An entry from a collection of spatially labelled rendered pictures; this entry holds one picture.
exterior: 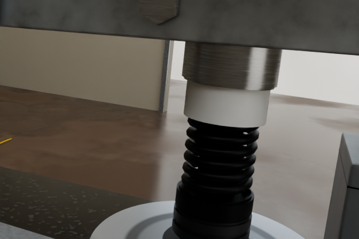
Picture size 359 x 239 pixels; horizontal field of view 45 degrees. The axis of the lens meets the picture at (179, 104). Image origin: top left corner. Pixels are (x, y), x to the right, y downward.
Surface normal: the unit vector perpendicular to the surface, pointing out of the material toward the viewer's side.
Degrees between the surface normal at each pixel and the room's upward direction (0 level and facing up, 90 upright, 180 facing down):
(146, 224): 0
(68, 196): 0
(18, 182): 0
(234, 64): 90
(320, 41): 90
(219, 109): 90
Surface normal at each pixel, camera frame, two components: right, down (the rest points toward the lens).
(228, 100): -0.08, 0.16
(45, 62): -0.30, 0.14
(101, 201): 0.11, -0.98
